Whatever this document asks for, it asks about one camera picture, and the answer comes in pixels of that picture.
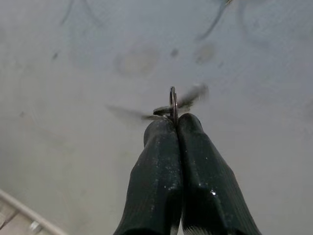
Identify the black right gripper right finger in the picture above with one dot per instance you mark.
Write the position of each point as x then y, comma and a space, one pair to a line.
207, 176

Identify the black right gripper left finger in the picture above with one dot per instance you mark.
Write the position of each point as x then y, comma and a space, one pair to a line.
159, 176

